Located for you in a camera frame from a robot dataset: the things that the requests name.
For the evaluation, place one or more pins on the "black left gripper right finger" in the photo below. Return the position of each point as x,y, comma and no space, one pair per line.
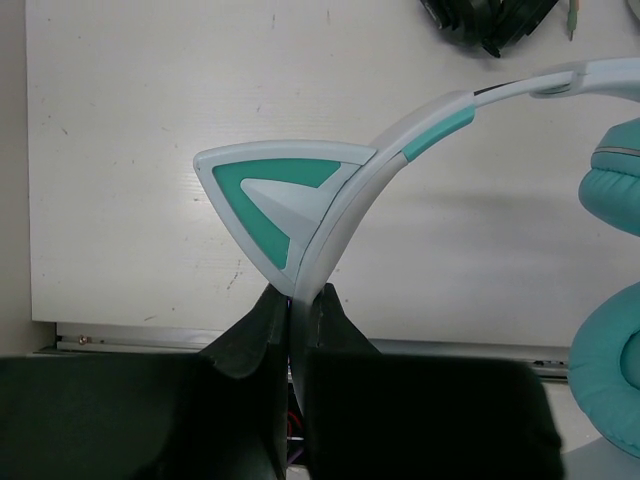
374,415

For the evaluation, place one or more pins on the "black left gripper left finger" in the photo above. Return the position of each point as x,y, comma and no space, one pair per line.
219,413

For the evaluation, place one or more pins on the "teal cat ear headphones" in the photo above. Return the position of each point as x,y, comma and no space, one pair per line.
292,206

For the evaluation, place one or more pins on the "black headphones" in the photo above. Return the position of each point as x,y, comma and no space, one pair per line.
487,24

